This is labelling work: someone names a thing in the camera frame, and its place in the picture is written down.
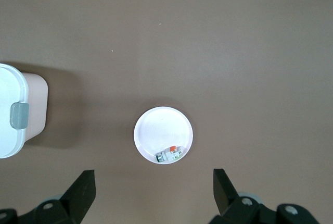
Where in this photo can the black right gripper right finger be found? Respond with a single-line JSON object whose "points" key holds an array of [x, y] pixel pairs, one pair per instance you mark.
{"points": [[229, 203]]}

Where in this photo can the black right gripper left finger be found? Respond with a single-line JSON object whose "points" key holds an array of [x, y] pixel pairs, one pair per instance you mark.
{"points": [[75, 198]]}

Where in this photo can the pink box with white lid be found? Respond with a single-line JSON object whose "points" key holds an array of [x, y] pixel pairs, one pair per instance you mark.
{"points": [[33, 104]]}

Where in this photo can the small items on pink plate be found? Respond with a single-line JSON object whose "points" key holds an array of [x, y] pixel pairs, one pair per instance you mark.
{"points": [[169, 155]]}

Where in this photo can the pink round plate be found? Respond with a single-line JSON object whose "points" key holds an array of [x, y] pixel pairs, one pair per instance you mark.
{"points": [[162, 130]]}

